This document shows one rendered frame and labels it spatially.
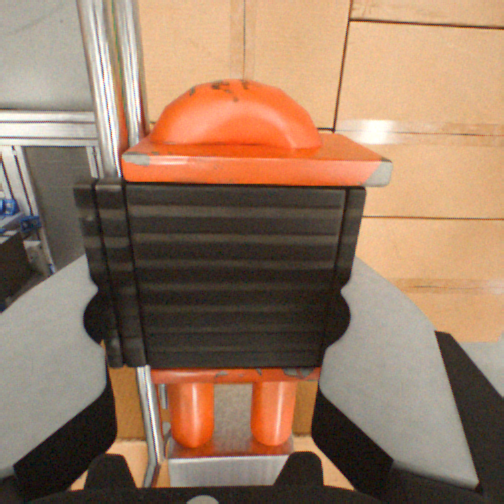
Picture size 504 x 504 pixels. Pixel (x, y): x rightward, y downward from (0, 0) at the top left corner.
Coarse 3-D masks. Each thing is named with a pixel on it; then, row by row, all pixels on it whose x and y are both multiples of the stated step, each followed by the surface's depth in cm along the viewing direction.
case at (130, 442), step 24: (120, 384) 44; (216, 384) 45; (240, 384) 45; (312, 384) 45; (120, 408) 41; (312, 408) 42; (120, 432) 38; (144, 456) 39; (168, 480) 41; (336, 480) 43
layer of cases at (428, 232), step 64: (192, 0) 63; (256, 0) 64; (320, 0) 64; (384, 0) 65; (448, 0) 65; (192, 64) 68; (256, 64) 68; (320, 64) 69; (384, 64) 69; (448, 64) 70; (320, 128) 77; (384, 128) 75; (448, 128) 76; (384, 192) 82; (448, 192) 82; (384, 256) 90; (448, 256) 90; (448, 320) 100
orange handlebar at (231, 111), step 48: (192, 96) 10; (240, 96) 10; (288, 96) 11; (192, 144) 10; (240, 144) 10; (288, 144) 10; (192, 384) 15; (288, 384) 15; (192, 432) 16; (288, 432) 17
